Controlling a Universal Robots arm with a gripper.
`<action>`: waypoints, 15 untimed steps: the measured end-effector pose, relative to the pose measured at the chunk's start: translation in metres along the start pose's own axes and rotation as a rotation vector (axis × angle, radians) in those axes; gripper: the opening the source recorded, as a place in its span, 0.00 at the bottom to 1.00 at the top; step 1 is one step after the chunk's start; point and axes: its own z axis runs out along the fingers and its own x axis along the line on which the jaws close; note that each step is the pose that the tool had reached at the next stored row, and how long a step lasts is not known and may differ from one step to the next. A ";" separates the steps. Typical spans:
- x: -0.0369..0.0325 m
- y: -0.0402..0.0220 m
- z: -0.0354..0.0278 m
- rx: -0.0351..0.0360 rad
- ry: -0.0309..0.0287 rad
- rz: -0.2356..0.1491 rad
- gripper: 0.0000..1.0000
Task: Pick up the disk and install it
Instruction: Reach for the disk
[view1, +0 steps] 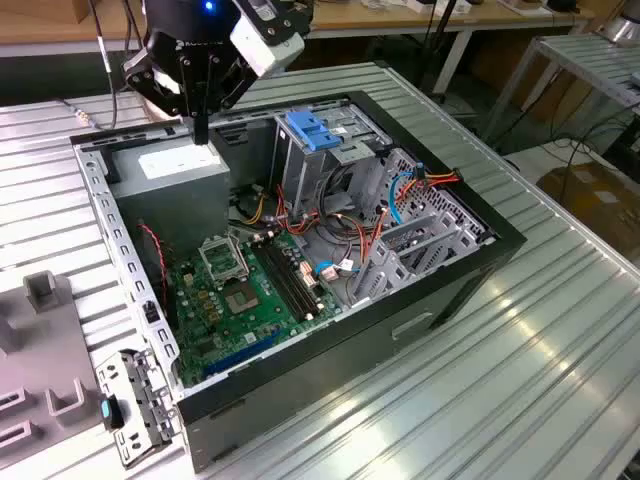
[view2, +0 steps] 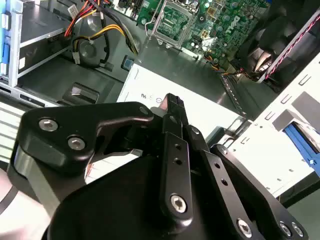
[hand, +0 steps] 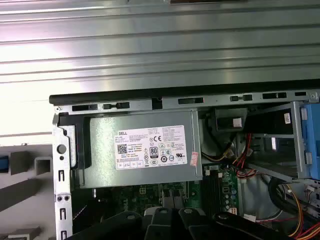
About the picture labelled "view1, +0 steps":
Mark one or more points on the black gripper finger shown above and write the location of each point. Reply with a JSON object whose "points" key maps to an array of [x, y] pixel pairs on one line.
{"points": [[190, 90], [235, 85]]}

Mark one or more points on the grey metal disk bay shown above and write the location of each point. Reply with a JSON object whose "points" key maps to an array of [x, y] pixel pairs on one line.
{"points": [[430, 225]]}

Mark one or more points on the blue plastic drive latch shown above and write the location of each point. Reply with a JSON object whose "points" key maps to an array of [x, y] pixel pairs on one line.
{"points": [[310, 130]]}

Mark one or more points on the grey optical drive cage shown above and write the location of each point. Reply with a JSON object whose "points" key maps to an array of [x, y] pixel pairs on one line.
{"points": [[305, 175]]}

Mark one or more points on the grey power supply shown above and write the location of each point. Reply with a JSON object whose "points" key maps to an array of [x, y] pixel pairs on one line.
{"points": [[170, 205]]}

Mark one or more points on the wooden desk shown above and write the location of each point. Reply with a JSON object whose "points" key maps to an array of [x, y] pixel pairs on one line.
{"points": [[380, 20]]}

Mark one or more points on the black RAM slot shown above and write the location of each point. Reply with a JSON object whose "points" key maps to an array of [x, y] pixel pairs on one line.
{"points": [[295, 275], [280, 282]]}

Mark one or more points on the black stand pole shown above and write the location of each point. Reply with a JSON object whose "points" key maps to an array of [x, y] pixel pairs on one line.
{"points": [[436, 50]]}

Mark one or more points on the CPU socket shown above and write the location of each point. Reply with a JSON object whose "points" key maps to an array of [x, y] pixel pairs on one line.
{"points": [[241, 299]]}

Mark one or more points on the green motherboard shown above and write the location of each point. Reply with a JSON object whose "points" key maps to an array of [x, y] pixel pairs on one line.
{"points": [[265, 320]]}

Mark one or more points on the blue expansion slot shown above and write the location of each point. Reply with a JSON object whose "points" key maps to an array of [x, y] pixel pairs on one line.
{"points": [[240, 356]]}

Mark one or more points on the grey parts rack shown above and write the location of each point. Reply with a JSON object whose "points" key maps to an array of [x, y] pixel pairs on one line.
{"points": [[45, 350]]}

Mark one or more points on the black PC case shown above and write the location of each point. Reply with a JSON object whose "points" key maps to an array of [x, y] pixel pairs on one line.
{"points": [[350, 360]]}

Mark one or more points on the large brown cardboard box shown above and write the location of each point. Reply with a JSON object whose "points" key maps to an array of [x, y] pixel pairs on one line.
{"points": [[595, 200]]}

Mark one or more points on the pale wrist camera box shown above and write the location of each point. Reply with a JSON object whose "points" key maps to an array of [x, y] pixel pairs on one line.
{"points": [[265, 47]]}

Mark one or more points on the silver slot retention bracket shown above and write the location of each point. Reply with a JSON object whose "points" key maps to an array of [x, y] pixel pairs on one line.
{"points": [[106, 387]]}

